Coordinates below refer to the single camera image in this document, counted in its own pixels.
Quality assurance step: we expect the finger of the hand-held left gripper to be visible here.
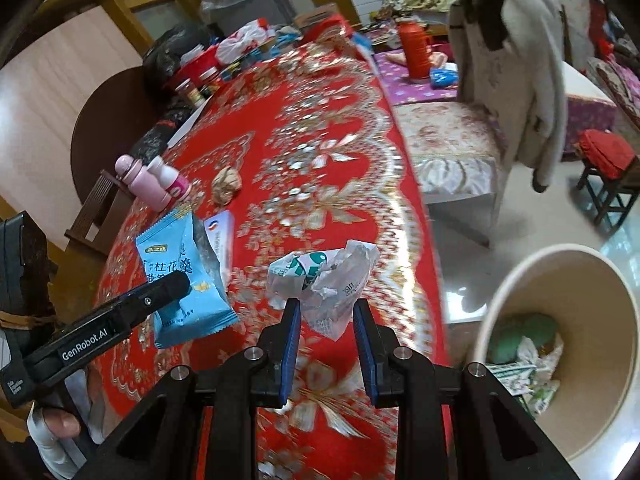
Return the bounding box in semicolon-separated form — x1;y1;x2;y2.
120;274;193;331

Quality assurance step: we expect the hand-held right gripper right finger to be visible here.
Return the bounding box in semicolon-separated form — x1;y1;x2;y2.
352;299;581;480

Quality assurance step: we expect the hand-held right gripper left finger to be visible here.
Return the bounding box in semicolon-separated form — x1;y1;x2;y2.
92;297;302;480

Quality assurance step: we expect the blue snack packet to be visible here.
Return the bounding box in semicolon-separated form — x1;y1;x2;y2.
136;210;238;351

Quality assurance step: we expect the clear plastic wrapper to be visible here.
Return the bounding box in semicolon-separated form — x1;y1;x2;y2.
267;240;381;343

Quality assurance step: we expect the cream plastic bin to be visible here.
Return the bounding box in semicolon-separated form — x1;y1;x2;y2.
467;244;640;466

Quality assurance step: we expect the person's left hand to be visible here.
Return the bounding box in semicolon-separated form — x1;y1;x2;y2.
25;400;86;471

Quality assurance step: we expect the flat white medicine box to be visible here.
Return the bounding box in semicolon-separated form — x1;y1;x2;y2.
202;210;236;286

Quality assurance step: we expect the dark wooden chair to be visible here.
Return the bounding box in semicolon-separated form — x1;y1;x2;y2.
64;169;133;256

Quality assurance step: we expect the pink thermos bottle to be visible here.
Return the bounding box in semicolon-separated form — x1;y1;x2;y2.
115;155;171;211

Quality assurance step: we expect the white pill bottle pink label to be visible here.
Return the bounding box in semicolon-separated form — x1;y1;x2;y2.
147;155;191;200

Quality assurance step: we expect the crumpled brown paper ball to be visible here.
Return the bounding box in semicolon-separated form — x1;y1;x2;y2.
211;166;242;206

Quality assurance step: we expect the long black wrapped bundle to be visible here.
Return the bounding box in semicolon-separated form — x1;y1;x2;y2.
130;95;196;161

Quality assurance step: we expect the round brown wooden board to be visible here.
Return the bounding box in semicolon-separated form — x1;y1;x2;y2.
70;66;168;206

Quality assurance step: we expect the white paper sheet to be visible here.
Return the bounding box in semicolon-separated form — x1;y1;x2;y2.
167;97;208;148

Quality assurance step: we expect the red floral tablecloth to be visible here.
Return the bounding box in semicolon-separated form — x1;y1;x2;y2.
92;25;451;480

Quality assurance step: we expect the floral cushioned chair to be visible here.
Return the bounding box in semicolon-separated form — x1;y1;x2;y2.
395;100;511;250

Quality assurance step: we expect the red plastic basin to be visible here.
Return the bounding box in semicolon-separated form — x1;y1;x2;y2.
170;45;226;86

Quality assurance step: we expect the black plastic bag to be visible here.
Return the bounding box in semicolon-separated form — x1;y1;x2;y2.
142;22;216;86

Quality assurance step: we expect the purple bed sheet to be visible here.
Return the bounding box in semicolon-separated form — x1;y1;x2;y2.
374;50;466;107

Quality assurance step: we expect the white red plastic bag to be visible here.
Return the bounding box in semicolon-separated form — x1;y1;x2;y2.
216;19;273;63

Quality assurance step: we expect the blue tissue pack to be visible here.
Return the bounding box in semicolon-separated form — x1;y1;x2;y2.
429;67;460;88

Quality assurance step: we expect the dark wooden stool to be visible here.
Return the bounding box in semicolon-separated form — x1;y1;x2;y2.
577;160;640;233

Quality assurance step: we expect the red thermos flask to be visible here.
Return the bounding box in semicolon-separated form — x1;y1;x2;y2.
397;17;433;81

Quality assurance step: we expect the grey fleece coat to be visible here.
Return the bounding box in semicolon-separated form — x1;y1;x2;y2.
447;0;568;193

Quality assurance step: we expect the red stool cushion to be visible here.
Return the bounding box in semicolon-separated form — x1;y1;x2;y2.
580;129;637;181

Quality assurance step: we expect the cardboard box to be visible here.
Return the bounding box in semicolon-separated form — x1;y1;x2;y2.
292;2;346;31

